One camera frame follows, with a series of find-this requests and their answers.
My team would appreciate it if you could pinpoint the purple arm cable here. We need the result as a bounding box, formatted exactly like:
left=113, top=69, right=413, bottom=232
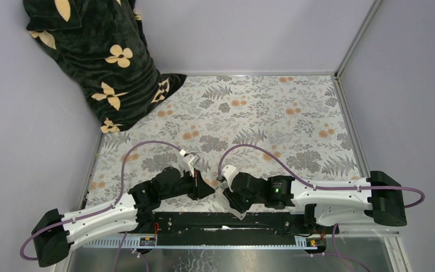
left=19, top=139, right=199, bottom=262
left=217, top=144, right=427, bottom=215

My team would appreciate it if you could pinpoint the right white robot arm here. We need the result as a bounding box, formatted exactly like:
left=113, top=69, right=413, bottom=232
left=215, top=165, right=407, bottom=233

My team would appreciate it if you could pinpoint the black floral plush blanket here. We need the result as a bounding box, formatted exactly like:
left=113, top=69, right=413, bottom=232
left=23, top=0, right=186, bottom=133

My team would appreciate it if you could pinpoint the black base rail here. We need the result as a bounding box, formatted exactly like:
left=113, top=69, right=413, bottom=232
left=118, top=211, right=340, bottom=235

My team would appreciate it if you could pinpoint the white cardboard paper box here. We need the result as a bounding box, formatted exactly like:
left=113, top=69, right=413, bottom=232
left=214, top=181, right=246, bottom=220

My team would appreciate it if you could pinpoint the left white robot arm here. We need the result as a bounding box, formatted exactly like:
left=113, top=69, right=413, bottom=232
left=31, top=167, right=215, bottom=267

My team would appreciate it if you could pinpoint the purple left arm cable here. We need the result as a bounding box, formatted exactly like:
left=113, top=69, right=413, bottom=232
left=19, top=139, right=199, bottom=262

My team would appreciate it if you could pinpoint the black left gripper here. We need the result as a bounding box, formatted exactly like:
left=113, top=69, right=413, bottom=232
left=160, top=168, right=216, bottom=202

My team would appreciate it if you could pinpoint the floral patterned table cloth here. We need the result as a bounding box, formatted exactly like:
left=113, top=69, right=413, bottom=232
left=87, top=75, right=361, bottom=206

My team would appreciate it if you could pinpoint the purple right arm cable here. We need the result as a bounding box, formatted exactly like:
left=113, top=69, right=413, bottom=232
left=217, top=144, right=427, bottom=215

